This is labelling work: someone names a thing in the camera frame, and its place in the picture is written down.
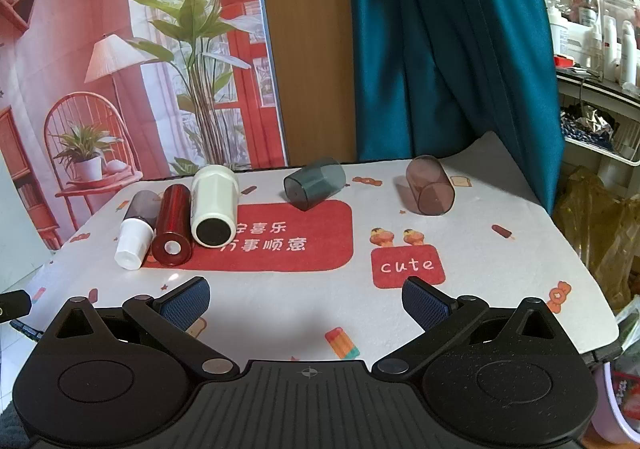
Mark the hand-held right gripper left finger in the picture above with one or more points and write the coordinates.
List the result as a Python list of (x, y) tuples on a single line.
[(186, 303)]

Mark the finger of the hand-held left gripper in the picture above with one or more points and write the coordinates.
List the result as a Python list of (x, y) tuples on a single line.
[(14, 301)]

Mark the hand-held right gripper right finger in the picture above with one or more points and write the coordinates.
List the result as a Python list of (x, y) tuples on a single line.
[(425, 303)]

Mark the transparent blue-grey cup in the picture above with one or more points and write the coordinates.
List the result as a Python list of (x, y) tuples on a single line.
[(316, 185)]

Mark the shiny red cup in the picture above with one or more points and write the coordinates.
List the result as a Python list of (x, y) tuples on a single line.
[(171, 219)]

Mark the transparent brown cup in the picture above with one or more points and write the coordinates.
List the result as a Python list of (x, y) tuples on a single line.
[(429, 184)]

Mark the dark bottle with white cap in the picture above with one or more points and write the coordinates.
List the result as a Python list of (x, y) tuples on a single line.
[(132, 241)]

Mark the white cylindrical bottle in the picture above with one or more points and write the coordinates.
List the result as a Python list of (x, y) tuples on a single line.
[(214, 204)]

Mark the white printed table cloth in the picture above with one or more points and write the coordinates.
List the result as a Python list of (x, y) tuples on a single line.
[(300, 309)]

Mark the yellow plastic bag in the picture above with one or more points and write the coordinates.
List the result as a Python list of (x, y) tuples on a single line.
[(595, 229)]

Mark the pink plastic basin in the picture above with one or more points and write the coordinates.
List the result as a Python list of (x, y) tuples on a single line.
[(612, 411)]

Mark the silver foil bag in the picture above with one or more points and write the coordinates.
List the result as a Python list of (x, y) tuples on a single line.
[(592, 121)]

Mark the white storage shelf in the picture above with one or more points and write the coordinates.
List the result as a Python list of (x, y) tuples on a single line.
[(600, 94)]

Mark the teal curtain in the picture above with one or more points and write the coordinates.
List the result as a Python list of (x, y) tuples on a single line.
[(425, 29)]

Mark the wooden door panel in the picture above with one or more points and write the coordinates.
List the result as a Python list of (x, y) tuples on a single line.
[(310, 54)]

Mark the red small container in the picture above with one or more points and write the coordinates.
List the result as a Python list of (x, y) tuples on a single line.
[(564, 61)]

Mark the white pump bottle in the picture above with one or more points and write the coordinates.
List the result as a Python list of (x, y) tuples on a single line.
[(556, 26)]

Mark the tall white bottle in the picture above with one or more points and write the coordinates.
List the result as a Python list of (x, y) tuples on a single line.
[(628, 51)]

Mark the red room wall tapestry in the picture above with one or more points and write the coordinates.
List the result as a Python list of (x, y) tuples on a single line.
[(75, 54)]

